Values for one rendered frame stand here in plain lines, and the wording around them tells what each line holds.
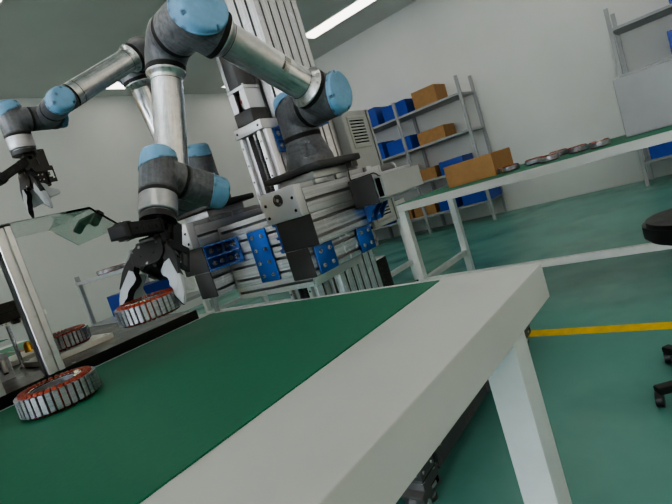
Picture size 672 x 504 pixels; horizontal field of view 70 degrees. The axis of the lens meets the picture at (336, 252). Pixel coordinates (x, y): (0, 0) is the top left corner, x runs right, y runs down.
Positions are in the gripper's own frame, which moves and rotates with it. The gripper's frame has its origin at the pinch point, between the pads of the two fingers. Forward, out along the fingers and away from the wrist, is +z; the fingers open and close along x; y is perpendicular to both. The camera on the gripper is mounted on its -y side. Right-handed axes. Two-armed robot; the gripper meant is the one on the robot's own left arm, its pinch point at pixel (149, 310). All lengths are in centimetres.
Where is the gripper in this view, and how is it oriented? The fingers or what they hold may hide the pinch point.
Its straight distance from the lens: 93.1
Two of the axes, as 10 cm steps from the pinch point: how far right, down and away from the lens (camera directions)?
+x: -9.2, 2.6, 2.8
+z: 1.4, 9.1, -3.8
